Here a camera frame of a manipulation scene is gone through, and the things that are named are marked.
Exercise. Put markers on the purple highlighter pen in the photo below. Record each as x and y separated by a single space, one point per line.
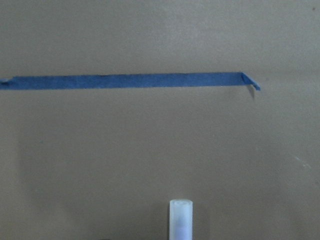
180 219

